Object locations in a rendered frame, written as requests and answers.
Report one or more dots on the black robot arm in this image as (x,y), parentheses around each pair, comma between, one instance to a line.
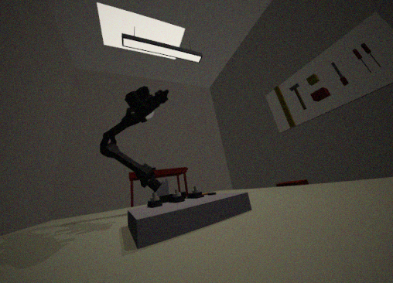
(143,172)

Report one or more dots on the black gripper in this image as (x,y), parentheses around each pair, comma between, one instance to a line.
(153,101)

